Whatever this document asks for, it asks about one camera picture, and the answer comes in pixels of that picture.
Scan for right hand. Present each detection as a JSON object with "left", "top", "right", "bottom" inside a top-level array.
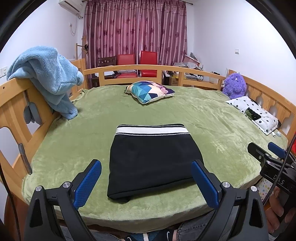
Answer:
[{"left": 265, "top": 187, "right": 284, "bottom": 234}]

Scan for wooden bed frame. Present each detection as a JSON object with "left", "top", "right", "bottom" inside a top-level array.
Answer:
[{"left": 1, "top": 59, "right": 295, "bottom": 233}]

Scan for white air conditioner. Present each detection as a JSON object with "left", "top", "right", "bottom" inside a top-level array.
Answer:
[{"left": 59, "top": 0, "right": 83, "bottom": 15}]

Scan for white dotted pillow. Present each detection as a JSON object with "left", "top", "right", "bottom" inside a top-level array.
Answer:
[{"left": 226, "top": 96, "right": 279, "bottom": 136}]

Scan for purple plush toy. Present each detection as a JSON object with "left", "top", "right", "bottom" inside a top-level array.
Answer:
[{"left": 222, "top": 73, "right": 247, "bottom": 99}]

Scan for dark wooden chair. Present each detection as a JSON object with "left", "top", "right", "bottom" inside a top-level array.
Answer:
[{"left": 91, "top": 56, "right": 117, "bottom": 87}]

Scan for red chair right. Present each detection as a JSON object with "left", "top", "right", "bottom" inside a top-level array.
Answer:
[{"left": 140, "top": 51, "right": 158, "bottom": 78}]

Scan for black cable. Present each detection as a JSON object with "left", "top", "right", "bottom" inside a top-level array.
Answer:
[{"left": 262, "top": 131, "right": 296, "bottom": 207}]

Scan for colourful geometric pillow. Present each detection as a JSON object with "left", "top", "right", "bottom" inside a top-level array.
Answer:
[{"left": 125, "top": 81, "right": 175, "bottom": 104}]

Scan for black pants with white stripe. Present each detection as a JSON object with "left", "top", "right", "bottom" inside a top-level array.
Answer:
[{"left": 107, "top": 123, "right": 203, "bottom": 201}]

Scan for maroon curtain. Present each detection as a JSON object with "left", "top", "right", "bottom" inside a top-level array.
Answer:
[{"left": 82, "top": 0, "right": 188, "bottom": 69}]

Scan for blue plush towel toy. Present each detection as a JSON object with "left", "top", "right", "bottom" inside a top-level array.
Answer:
[{"left": 6, "top": 46, "right": 84, "bottom": 120}]

